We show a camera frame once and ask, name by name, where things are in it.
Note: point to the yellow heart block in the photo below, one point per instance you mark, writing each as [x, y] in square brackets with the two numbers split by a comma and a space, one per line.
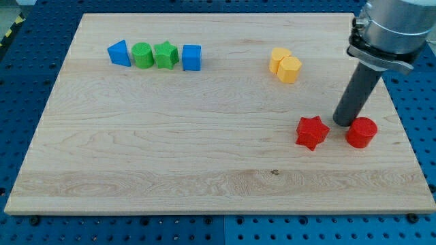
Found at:
[276, 56]

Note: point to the red cylinder block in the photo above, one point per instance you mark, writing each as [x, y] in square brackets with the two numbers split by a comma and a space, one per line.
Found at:
[361, 132]

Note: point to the blue triangle block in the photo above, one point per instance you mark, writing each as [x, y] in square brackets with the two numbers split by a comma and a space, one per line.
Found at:
[118, 54]

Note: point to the green star block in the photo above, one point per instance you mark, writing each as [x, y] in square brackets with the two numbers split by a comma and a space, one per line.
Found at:
[166, 55]

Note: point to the dark grey pointer rod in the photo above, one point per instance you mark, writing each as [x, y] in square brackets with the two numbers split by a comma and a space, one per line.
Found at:
[358, 90]

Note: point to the green cylinder block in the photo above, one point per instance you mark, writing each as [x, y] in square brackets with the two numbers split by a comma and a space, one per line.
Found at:
[143, 55]

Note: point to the red star block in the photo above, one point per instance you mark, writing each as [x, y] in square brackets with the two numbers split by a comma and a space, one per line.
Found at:
[311, 132]

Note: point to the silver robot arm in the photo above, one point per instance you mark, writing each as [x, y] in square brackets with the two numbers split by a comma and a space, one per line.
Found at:
[390, 34]

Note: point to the light wooden board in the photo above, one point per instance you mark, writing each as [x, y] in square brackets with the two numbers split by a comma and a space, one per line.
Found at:
[117, 140]

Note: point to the blue cube block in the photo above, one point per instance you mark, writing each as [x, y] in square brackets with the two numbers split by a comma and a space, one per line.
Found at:
[192, 57]

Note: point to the yellow hexagon block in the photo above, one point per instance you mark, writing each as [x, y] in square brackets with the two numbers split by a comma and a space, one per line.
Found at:
[289, 69]

